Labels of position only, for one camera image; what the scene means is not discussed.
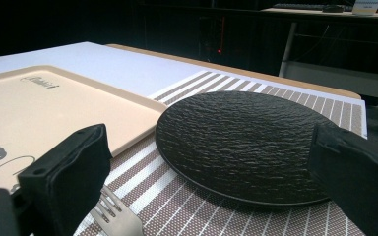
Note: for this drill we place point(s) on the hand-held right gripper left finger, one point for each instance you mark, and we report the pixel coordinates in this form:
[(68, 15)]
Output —
[(69, 177)]

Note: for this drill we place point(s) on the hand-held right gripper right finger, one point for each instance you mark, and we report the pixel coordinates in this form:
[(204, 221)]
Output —
[(357, 173)]

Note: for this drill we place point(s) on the silver metal fork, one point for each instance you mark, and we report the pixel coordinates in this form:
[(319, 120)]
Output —
[(118, 216)]

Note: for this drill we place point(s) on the beige plastic tray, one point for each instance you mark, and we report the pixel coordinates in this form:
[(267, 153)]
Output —
[(46, 111)]

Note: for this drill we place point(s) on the black textured plate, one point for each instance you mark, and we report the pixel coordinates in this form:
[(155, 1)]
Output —
[(242, 144)]

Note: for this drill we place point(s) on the white board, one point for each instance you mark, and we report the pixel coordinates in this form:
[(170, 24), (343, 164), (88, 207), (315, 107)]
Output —
[(111, 65)]

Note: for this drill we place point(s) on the background desk with metal legs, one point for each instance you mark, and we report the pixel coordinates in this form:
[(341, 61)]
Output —
[(338, 49)]

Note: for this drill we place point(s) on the brown striped placemat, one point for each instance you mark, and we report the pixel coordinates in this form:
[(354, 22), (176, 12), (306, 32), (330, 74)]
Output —
[(210, 209)]

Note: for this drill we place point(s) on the white box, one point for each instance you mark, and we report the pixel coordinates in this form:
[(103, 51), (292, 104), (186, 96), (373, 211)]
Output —
[(366, 7)]

